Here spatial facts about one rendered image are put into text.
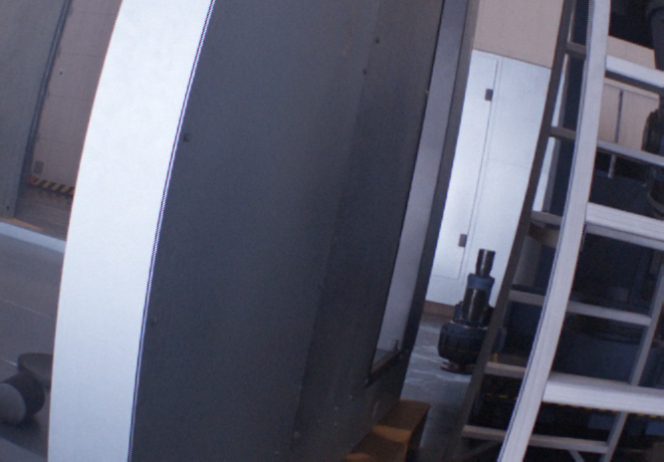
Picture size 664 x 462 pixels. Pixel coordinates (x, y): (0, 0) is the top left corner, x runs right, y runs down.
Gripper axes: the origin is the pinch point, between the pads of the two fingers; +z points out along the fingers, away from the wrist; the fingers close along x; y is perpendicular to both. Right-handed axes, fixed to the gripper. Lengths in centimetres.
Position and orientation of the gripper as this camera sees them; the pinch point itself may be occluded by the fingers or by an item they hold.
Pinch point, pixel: (653, 257)
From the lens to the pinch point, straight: 304.3
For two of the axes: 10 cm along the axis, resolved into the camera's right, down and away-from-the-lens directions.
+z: -1.3, 9.1, 3.9
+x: -2.1, 3.6, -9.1
